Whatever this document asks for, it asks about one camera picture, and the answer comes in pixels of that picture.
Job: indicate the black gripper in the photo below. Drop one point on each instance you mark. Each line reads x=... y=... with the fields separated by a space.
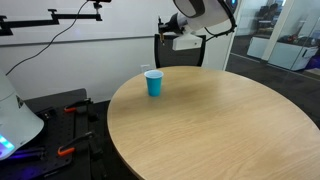
x=171 y=26

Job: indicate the orange black pen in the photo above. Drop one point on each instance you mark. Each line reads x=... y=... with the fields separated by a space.
x=162 y=38

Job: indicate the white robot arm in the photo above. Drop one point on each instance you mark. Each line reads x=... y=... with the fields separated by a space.
x=194 y=15

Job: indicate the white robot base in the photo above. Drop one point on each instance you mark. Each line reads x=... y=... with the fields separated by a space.
x=18 y=124

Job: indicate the blue plastic cup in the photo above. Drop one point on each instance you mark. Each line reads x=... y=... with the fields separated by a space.
x=154 y=82

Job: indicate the black office chair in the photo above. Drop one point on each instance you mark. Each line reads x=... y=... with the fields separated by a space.
x=166 y=56

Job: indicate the round wooden table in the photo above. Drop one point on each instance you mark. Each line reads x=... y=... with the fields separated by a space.
x=212 y=125

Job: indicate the upper orange black clamp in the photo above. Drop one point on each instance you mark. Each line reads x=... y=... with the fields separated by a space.
x=73 y=107

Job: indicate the orange black clamp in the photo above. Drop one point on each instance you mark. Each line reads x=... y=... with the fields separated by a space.
x=69 y=148
x=73 y=107

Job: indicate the white cabinet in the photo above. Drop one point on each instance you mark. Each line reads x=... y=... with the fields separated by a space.
x=287 y=56

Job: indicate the lower orange black clamp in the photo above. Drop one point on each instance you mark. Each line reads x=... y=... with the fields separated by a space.
x=69 y=148

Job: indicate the black perforated mounting board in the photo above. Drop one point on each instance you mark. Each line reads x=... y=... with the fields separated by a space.
x=39 y=160

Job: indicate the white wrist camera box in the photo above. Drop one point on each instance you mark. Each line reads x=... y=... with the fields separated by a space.
x=186 y=41

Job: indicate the black camera mount boom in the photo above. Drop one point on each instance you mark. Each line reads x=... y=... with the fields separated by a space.
x=6 y=27

